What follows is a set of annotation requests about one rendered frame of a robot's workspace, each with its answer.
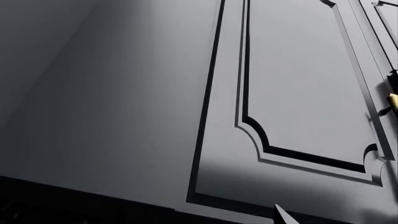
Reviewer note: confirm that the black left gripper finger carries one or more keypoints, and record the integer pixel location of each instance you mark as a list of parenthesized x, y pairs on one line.
[(281, 218)]

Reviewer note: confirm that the grey panelled cabinet door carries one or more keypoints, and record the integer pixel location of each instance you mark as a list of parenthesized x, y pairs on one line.
[(308, 77), (384, 21)]

